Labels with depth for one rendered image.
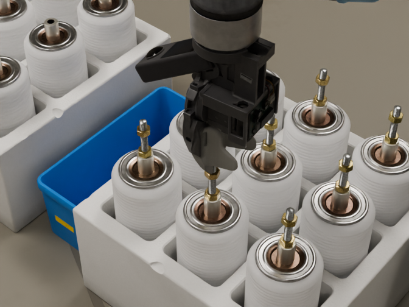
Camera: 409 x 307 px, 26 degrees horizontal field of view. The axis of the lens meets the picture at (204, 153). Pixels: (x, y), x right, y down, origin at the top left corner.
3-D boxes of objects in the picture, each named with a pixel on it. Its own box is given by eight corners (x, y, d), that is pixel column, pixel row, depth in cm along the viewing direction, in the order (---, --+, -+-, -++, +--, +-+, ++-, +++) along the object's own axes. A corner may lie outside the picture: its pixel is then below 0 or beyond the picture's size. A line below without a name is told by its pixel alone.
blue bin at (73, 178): (164, 133, 162) (162, 83, 153) (210, 161, 157) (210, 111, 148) (42, 229, 146) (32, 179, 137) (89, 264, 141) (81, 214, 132)
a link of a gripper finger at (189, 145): (193, 164, 103) (194, 106, 97) (182, 159, 103) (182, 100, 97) (215, 142, 106) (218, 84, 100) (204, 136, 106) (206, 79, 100)
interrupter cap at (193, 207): (171, 220, 114) (171, 216, 114) (202, 183, 119) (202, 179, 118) (221, 243, 112) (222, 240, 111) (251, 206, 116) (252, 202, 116)
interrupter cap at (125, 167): (112, 157, 122) (112, 153, 122) (165, 146, 124) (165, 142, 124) (125, 196, 117) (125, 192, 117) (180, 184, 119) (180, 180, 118)
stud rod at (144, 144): (142, 159, 120) (139, 118, 114) (149, 159, 120) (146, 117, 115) (142, 164, 119) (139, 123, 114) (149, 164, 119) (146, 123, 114)
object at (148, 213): (113, 236, 135) (104, 152, 123) (173, 223, 137) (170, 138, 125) (128, 285, 129) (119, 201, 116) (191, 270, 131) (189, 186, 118)
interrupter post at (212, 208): (199, 215, 115) (199, 198, 113) (209, 203, 116) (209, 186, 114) (215, 222, 114) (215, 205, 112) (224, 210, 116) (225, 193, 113)
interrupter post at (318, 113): (313, 111, 129) (314, 94, 127) (328, 116, 128) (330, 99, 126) (307, 122, 128) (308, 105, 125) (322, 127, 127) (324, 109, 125)
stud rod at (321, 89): (316, 107, 127) (321, 66, 122) (323, 109, 127) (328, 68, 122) (314, 111, 127) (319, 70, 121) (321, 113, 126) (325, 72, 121)
